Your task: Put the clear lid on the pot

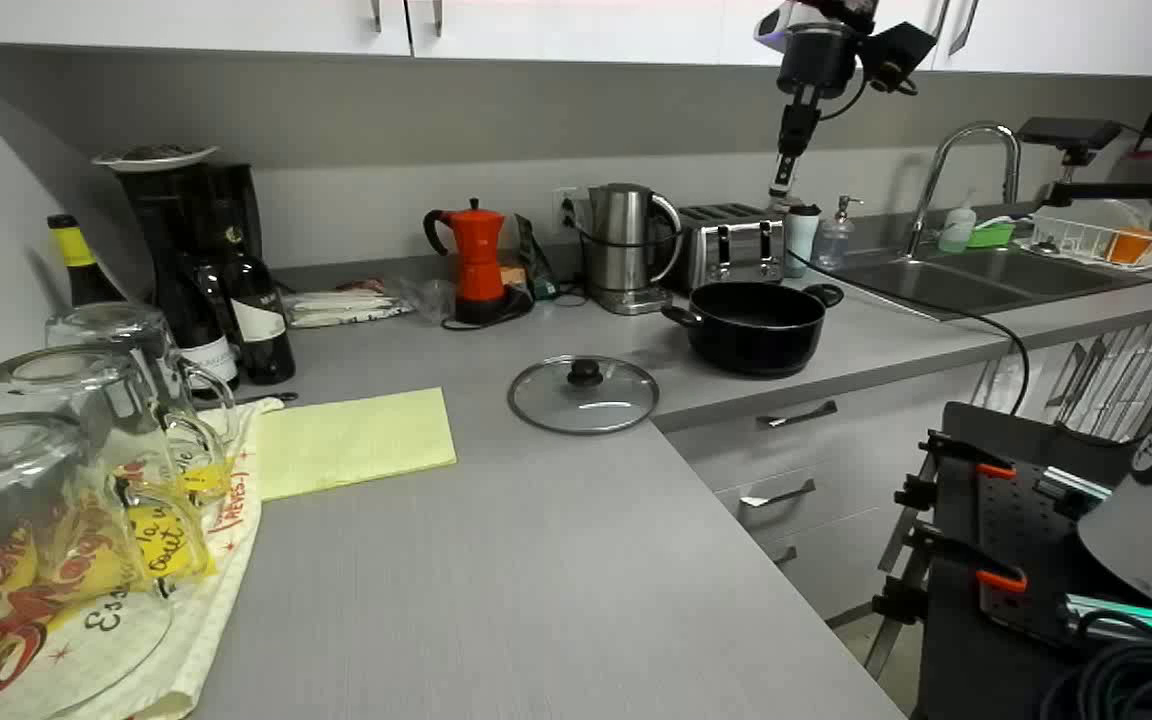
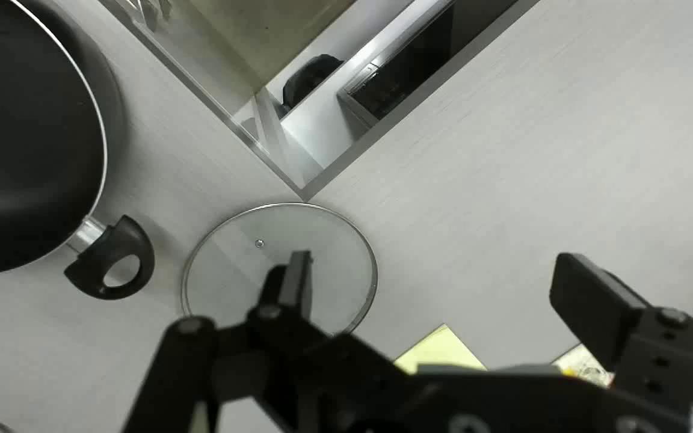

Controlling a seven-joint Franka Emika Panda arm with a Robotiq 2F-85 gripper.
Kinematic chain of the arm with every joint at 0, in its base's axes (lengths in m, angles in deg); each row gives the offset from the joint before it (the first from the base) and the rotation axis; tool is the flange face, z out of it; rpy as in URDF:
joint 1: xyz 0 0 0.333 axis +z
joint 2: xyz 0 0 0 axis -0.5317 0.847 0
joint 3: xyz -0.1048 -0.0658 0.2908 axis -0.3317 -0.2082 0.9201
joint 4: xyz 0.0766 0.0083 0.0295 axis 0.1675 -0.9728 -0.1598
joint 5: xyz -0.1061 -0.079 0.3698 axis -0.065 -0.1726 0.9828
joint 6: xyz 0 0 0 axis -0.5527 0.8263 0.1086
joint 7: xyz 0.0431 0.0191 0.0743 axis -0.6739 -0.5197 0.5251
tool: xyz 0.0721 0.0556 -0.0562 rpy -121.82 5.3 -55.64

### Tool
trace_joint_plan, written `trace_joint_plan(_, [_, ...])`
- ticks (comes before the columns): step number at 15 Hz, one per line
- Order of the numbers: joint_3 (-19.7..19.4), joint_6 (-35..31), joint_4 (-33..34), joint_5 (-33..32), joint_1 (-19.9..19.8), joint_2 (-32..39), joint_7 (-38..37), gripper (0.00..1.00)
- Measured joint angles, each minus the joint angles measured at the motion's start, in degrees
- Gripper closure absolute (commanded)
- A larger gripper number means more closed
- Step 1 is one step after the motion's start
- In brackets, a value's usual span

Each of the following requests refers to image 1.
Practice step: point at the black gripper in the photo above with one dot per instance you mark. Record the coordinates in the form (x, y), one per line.
(798, 122)

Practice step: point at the clear glass lid black knob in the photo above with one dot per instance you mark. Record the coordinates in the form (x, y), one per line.
(580, 397)

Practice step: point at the grey round robot base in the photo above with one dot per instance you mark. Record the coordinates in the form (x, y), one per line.
(1148, 534)

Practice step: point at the black cooking pot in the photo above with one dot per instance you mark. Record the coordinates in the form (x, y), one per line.
(753, 333)

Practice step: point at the red moka pot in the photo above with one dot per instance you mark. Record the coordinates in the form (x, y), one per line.
(477, 260)

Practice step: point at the white cup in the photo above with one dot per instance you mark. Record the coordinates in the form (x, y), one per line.
(804, 234)

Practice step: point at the clear soap dispenser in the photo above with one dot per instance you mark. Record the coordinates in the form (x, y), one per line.
(840, 236)

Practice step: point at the stainless steel toaster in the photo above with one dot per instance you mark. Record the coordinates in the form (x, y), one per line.
(728, 251)

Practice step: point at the stainless steel electric kettle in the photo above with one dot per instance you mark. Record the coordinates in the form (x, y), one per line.
(620, 253)

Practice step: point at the chrome faucet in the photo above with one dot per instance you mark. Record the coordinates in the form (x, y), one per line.
(970, 132)

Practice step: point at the green sponge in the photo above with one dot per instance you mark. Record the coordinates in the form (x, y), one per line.
(995, 234)

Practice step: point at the steel sink basin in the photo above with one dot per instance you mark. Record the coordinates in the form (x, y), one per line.
(990, 280)

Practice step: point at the black round trivet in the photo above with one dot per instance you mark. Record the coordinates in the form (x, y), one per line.
(516, 309)

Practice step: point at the white dish rack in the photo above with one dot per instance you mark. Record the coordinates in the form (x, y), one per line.
(1080, 222)

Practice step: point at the black clamp orange tip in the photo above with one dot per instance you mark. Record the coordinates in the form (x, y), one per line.
(970, 555)
(970, 462)

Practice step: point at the orange cup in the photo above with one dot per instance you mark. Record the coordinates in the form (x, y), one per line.
(1129, 251)

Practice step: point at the white folded packet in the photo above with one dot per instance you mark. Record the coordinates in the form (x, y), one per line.
(340, 307)

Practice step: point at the black perforated cart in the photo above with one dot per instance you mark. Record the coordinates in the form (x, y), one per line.
(1001, 627)

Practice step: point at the yellow cloth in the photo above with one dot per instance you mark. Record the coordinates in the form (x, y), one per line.
(355, 443)

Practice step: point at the dark bottle white label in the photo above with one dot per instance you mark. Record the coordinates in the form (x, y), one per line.
(260, 324)

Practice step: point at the dark slim bottle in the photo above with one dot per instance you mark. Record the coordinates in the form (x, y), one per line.
(210, 333)

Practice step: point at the black coffee machine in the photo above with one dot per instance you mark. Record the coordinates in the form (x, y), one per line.
(181, 222)

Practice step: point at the clear drinking glasses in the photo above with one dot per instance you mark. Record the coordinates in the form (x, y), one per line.
(222, 534)

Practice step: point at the clear drinking glass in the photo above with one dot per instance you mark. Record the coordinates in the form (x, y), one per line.
(71, 402)
(121, 333)

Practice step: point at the wine bottle yellow label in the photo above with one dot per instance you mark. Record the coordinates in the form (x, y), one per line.
(82, 260)

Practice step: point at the clear glass red print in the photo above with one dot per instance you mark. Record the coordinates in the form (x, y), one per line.
(30, 560)

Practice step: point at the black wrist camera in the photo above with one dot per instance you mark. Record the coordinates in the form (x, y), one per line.
(898, 52)

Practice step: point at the wall power outlet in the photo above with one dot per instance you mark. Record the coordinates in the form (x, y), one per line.
(569, 211)

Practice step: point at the black camera on stand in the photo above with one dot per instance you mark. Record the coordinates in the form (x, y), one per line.
(1071, 131)

